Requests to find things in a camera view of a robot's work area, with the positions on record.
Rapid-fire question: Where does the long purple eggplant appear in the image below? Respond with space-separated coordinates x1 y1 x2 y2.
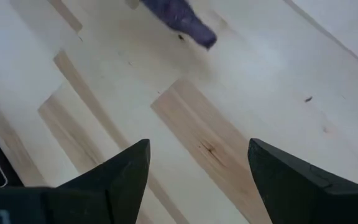
140 0 218 50

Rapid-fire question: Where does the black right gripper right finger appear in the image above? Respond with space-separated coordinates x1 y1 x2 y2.
247 138 358 224

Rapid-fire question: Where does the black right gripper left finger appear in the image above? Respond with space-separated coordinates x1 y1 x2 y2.
0 138 152 224

